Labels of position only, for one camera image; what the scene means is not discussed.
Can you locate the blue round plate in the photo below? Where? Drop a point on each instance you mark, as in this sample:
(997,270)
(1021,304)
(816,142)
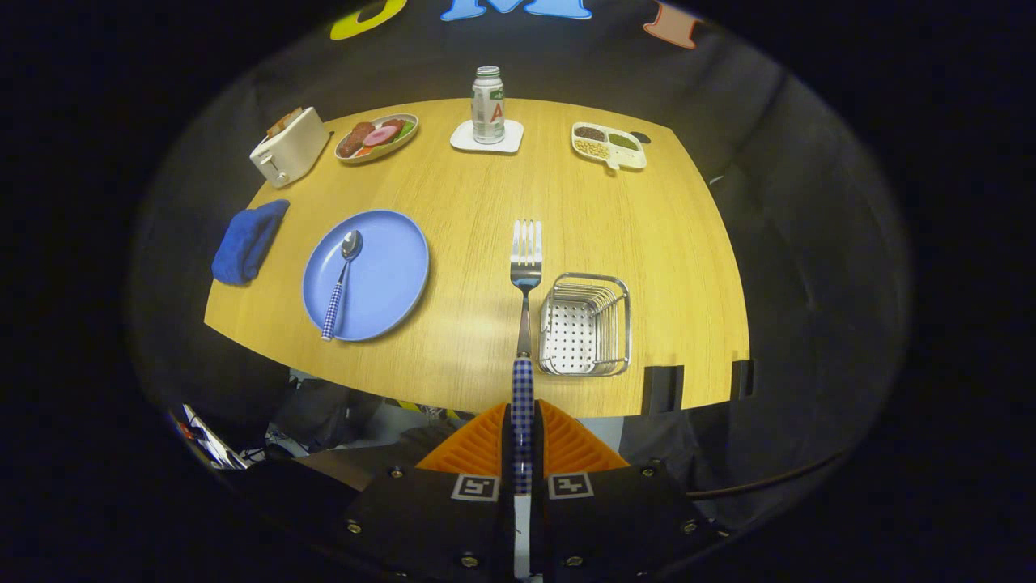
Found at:
(384,275)

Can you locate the white drink bottle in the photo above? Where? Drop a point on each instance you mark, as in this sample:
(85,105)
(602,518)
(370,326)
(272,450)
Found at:
(488,105)

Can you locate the dark bag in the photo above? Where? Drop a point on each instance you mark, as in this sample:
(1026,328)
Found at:
(324,413)

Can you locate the beige oval plate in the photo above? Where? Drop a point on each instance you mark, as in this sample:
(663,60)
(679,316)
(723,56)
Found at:
(380,150)

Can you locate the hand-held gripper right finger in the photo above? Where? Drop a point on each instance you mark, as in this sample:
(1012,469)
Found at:
(615,526)

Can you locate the pink toy ham slice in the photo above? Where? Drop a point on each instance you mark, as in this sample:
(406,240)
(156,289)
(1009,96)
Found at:
(380,135)

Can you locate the green toy lettuce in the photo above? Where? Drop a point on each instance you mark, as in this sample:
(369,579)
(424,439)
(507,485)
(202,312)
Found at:
(405,128)

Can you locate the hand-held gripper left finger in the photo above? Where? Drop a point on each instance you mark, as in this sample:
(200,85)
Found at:
(437,526)

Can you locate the cream white toaster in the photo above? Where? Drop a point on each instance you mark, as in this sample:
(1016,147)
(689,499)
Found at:
(287,154)

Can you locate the white square coaster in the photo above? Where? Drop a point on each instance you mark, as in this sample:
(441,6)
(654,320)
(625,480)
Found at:
(465,142)

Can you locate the brown toy meat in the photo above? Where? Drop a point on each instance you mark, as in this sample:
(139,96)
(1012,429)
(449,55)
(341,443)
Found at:
(354,139)

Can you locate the toast slice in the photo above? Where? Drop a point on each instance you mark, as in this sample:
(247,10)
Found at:
(285,121)

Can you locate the white divided snack tray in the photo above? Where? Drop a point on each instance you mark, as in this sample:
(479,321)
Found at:
(607,144)

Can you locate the blue folded cloth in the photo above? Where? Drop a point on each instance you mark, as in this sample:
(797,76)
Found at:
(247,243)

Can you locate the black table bracket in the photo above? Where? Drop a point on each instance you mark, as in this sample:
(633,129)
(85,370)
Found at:
(664,389)
(742,378)

